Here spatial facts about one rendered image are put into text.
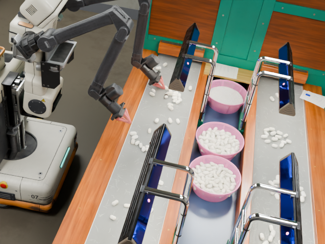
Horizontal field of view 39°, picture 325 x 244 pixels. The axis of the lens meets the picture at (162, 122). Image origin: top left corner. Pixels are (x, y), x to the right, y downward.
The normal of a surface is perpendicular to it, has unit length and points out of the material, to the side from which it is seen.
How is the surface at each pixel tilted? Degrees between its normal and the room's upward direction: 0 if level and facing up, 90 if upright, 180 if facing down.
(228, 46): 90
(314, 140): 0
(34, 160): 0
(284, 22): 90
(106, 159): 0
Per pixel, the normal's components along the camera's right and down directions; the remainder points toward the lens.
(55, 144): 0.13, -0.76
